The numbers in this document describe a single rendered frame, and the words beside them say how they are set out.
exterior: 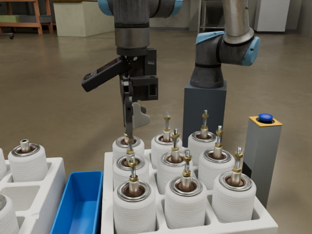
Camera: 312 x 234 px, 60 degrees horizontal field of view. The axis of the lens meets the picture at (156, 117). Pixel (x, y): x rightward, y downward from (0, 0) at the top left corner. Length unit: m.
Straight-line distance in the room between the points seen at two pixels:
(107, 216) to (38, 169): 0.27
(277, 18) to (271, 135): 6.75
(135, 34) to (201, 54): 0.65
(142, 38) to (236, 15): 0.54
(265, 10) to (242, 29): 6.39
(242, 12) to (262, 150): 0.49
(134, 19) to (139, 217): 0.41
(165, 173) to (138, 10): 0.39
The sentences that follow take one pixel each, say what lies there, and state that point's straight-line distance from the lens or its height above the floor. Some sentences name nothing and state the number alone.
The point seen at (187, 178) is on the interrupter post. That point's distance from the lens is 0.61.
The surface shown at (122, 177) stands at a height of 0.24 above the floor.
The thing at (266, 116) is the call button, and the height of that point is 0.33.
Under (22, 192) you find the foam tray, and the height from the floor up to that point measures 0.16.
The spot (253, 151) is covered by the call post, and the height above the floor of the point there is 0.23.
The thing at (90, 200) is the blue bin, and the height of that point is 0.01.
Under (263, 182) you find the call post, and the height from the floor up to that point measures 0.12.
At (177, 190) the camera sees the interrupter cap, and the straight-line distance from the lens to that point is 0.62.
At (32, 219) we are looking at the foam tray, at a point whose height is 0.18.
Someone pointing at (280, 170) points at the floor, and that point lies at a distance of 1.25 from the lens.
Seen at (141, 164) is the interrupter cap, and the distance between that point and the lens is 0.71.
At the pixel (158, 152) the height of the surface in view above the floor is 0.23.
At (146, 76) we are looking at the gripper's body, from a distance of 0.62.
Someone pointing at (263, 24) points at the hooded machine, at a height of 0.22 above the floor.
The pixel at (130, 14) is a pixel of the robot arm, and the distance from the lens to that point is 0.58.
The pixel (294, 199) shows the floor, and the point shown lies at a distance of 1.11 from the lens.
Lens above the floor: 0.63
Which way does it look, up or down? 22 degrees down
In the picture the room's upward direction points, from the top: straight up
